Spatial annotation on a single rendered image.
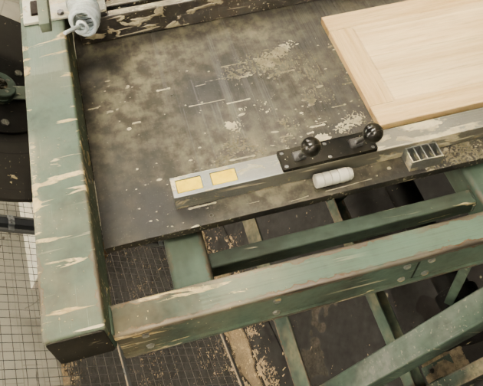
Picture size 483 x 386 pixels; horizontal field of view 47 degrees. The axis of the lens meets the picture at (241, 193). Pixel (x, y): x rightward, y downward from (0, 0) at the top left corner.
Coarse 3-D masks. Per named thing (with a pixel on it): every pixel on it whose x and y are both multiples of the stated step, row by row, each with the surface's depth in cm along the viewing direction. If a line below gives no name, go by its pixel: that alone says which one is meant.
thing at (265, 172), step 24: (432, 120) 117; (456, 120) 117; (480, 120) 117; (384, 144) 114; (408, 144) 114; (216, 168) 111; (240, 168) 111; (264, 168) 111; (312, 168) 112; (336, 168) 114; (192, 192) 108; (216, 192) 110; (240, 192) 112
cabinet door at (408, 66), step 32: (416, 0) 143; (448, 0) 143; (480, 0) 142; (352, 32) 137; (384, 32) 137; (416, 32) 136; (448, 32) 136; (480, 32) 136; (352, 64) 130; (384, 64) 130; (416, 64) 130; (448, 64) 130; (480, 64) 130; (384, 96) 124; (416, 96) 124; (448, 96) 124; (480, 96) 124; (384, 128) 121
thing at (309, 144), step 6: (306, 138) 101; (312, 138) 100; (306, 144) 100; (312, 144) 99; (318, 144) 100; (300, 150) 111; (306, 150) 100; (312, 150) 99; (318, 150) 100; (294, 156) 110; (300, 156) 109; (306, 156) 111; (312, 156) 101
